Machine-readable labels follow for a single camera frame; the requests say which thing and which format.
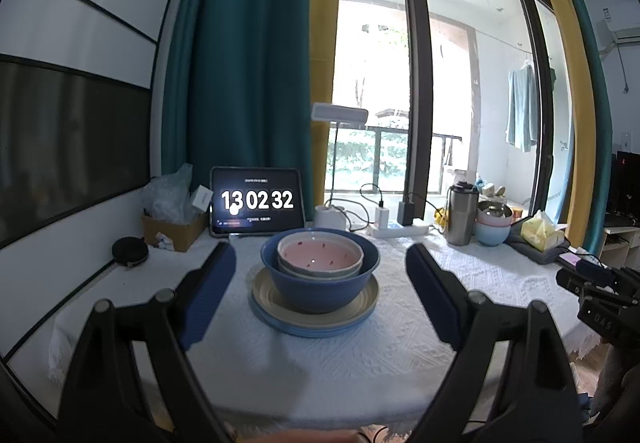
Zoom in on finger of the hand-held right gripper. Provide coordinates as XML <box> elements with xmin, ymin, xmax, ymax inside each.
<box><xmin>555</xmin><ymin>268</ymin><xmax>621</xmax><ymax>296</ymax></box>
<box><xmin>575</xmin><ymin>259</ymin><xmax>619</xmax><ymax>277</ymax></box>

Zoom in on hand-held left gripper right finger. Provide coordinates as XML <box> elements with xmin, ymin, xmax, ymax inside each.
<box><xmin>404</xmin><ymin>243</ymin><xmax>586</xmax><ymax>443</ymax></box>

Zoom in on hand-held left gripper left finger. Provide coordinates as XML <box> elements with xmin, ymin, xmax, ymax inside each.
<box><xmin>57</xmin><ymin>240</ymin><xmax>238</xmax><ymax>443</ymax></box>

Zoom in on beige ribbed plate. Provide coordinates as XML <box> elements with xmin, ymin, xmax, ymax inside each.
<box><xmin>250</xmin><ymin>268</ymin><xmax>379</xmax><ymax>328</ymax></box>

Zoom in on blue ribbed bowl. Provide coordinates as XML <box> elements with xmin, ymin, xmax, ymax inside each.
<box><xmin>260</xmin><ymin>228</ymin><xmax>381</xmax><ymax>315</ymax></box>

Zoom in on beige and blue plate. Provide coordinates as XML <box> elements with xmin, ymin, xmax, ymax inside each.
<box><xmin>248</xmin><ymin>268</ymin><xmax>381</xmax><ymax>339</ymax></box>

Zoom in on pale green bowl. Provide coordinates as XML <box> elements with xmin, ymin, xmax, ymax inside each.
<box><xmin>276</xmin><ymin>248</ymin><xmax>364</xmax><ymax>281</ymax></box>

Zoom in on white bowl with pink inside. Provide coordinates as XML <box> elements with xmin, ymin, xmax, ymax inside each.
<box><xmin>276</xmin><ymin>230</ymin><xmax>364</xmax><ymax>274</ymax></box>

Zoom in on light wooden cabinet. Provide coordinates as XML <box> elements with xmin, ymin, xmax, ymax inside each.
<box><xmin>597</xmin><ymin>223</ymin><xmax>640</xmax><ymax>269</ymax></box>

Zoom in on dark grey cloth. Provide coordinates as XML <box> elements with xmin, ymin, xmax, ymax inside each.
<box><xmin>507</xmin><ymin>233</ymin><xmax>573</xmax><ymax>266</ymax></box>

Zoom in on yellow tissue pack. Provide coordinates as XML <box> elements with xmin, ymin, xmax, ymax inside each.
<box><xmin>520</xmin><ymin>209</ymin><xmax>567</xmax><ymax>253</ymax></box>

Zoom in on cardboard box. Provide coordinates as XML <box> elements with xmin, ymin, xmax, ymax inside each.
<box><xmin>141</xmin><ymin>208</ymin><xmax>210</xmax><ymax>253</ymax></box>

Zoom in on white power strip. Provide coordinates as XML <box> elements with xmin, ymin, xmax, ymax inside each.
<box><xmin>367</xmin><ymin>218</ymin><xmax>431</xmax><ymax>239</ymax></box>

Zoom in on person's grey clothing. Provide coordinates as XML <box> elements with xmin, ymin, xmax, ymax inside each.
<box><xmin>587</xmin><ymin>343</ymin><xmax>640</xmax><ymax>429</ymax></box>

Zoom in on steel tumbler with dark lid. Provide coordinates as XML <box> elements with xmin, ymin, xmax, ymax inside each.
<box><xmin>444</xmin><ymin>182</ymin><xmax>480</xmax><ymax>246</ymax></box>

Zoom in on small light blue bowl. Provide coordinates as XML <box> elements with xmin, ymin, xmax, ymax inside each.
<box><xmin>474</xmin><ymin>221</ymin><xmax>512</xmax><ymax>248</ymax></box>

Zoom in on small pink bowl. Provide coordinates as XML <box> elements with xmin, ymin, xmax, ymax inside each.
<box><xmin>475</xmin><ymin>215</ymin><xmax>513</xmax><ymax>230</ymax></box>

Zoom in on black round pouch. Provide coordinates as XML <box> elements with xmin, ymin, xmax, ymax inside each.
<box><xmin>111</xmin><ymin>237</ymin><xmax>150</xmax><ymax>269</ymax></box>

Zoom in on small white box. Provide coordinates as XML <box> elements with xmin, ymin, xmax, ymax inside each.
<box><xmin>190</xmin><ymin>185</ymin><xmax>215</xmax><ymax>214</ymax></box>

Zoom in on black monitor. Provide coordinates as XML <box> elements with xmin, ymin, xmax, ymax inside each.
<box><xmin>612</xmin><ymin>150</ymin><xmax>640</xmax><ymax>218</ymax></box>

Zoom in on steel bowl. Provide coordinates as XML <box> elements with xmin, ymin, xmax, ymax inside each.
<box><xmin>476</xmin><ymin>200</ymin><xmax>513</xmax><ymax>226</ymax></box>

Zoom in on tablet with clock display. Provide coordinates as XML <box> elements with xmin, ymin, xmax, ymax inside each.
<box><xmin>209</xmin><ymin>166</ymin><xmax>307</xmax><ymax>239</ymax></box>

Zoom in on clear plastic bag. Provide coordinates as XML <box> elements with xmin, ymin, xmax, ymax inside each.
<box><xmin>141</xmin><ymin>163</ymin><xmax>196</xmax><ymax>224</ymax></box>

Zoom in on white textured tablecloth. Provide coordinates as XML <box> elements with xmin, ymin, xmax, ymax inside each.
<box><xmin>47</xmin><ymin>225</ymin><xmax>601</xmax><ymax>436</ymax></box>

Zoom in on teal curtain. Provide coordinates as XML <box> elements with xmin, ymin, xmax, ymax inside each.
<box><xmin>562</xmin><ymin>0</ymin><xmax>616</xmax><ymax>249</ymax></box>
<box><xmin>160</xmin><ymin>0</ymin><xmax>316</xmax><ymax>229</ymax></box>

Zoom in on balcony railing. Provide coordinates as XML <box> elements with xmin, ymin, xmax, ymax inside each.
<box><xmin>325</xmin><ymin>123</ymin><xmax>463</xmax><ymax>196</ymax></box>

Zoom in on hanging light blue garment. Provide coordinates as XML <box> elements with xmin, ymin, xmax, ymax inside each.
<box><xmin>505</xmin><ymin>65</ymin><xmax>540</xmax><ymax>154</ymax></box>

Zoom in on yellow curtain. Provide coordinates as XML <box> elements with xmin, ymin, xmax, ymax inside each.
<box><xmin>309</xmin><ymin>0</ymin><xmax>342</xmax><ymax>224</ymax></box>
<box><xmin>520</xmin><ymin>0</ymin><xmax>593</xmax><ymax>244</ymax></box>

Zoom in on white desk lamp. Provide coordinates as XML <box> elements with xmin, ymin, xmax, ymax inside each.
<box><xmin>311</xmin><ymin>103</ymin><xmax>371</xmax><ymax>231</ymax></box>

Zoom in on white air conditioner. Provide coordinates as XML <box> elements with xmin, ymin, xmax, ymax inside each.
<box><xmin>595</xmin><ymin>3</ymin><xmax>640</xmax><ymax>46</ymax></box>

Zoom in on black charging cable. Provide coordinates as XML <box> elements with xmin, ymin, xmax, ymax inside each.
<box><xmin>359</xmin><ymin>183</ymin><xmax>388</xmax><ymax>211</ymax></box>
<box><xmin>402</xmin><ymin>193</ymin><xmax>446</xmax><ymax>224</ymax></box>

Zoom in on black lamp cable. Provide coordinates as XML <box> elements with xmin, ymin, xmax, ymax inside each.
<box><xmin>325</xmin><ymin>195</ymin><xmax>371</xmax><ymax>233</ymax></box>

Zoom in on dark window frame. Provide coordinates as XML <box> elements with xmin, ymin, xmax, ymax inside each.
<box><xmin>397</xmin><ymin>0</ymin><xmax>436</xmax><ymax>224</ymax></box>

